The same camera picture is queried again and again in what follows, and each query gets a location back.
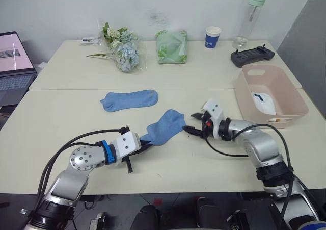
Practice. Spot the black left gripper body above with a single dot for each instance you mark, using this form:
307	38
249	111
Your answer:
135	153

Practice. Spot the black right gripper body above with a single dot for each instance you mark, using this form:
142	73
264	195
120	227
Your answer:
206	125

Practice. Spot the blue ankle sock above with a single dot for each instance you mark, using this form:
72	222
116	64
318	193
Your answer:
165	128
127	100

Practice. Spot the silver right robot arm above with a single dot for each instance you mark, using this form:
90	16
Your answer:
262	143

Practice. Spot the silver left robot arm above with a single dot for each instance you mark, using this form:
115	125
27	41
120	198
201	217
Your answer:
81	159

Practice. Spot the dark rounded shape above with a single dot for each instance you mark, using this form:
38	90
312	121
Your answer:
146	218
208	214

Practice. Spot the white sock with blue mark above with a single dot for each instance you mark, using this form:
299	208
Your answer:
266	105

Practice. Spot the green floral tissue pack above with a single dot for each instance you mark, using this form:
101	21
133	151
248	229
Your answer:
170	49

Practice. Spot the blue and white paper cup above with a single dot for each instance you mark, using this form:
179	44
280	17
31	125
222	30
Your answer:
212	40

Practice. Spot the black handheld controller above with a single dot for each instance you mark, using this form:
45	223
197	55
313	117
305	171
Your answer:
252	55

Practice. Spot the pink plastic basket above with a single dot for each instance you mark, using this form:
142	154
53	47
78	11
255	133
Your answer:
287	87

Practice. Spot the wrapped artificial flower bouquet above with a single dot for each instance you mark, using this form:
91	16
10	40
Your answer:
126	54

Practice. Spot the clear bottle with green lid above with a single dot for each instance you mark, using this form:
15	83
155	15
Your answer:
248	23

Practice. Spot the small white card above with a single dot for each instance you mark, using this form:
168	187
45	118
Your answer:
87	40

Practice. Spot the grey open laptop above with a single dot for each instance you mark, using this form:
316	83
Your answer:
12	54

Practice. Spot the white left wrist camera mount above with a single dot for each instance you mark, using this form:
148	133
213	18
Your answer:
127	143

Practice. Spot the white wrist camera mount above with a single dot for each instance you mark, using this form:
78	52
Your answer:
127	143
215	110

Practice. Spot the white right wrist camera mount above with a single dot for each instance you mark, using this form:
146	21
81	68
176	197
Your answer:
215	110

